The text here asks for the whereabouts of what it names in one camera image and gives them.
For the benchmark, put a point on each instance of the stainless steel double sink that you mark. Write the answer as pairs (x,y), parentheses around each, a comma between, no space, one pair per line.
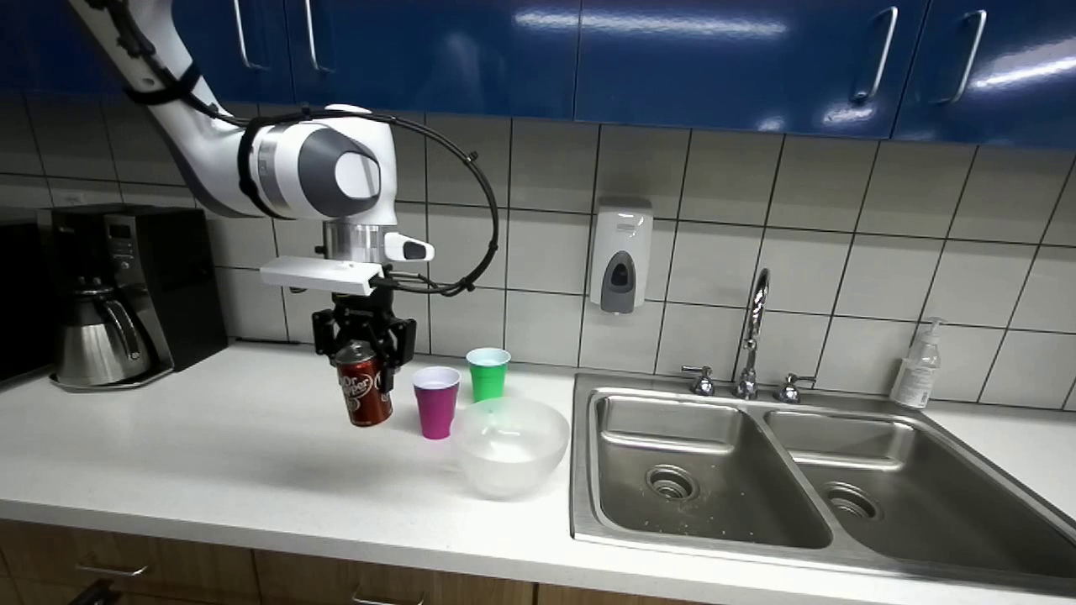
(784,481)

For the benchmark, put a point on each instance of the white wall soap dispenser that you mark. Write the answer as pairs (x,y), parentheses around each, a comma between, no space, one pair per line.
(620,257)

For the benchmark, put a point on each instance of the chrome faucet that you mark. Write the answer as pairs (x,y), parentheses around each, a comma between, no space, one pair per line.
(751,338)

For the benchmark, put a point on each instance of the steel coffee carafe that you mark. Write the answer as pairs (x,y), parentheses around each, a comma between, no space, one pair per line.
(102,338)

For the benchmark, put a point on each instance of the red soda can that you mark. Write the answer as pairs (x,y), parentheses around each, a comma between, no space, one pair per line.
(366,392)

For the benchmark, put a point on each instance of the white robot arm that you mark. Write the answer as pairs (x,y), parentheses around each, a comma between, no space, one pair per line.
(314,171)

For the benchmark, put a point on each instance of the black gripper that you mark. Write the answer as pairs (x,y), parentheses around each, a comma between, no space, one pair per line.
(366,317)

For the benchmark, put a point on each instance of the black appliance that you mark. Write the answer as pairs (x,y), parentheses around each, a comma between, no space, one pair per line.
(23,303)

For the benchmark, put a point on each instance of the green plastic cup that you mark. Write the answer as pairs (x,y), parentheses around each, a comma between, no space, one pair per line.
(489,376)

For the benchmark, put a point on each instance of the clear spray bottle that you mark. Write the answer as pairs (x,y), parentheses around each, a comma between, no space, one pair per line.
(921,363)

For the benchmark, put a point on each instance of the blue wall cabinet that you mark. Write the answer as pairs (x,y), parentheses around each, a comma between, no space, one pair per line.
(618,55)

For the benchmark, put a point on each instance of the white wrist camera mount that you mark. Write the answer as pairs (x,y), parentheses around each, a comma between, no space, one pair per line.
(324,275)

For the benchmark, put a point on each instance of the black coffee maker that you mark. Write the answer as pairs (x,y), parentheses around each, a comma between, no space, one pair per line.
(179,282)

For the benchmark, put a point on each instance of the purple plastic cup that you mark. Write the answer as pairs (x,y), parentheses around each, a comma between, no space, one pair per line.
(434,406)

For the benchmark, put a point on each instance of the wooden base cabinet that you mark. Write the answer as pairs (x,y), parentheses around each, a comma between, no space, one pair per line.
(281,565)

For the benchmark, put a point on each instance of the clear plastic bowl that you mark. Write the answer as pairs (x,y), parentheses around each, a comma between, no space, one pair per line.
(509,447)

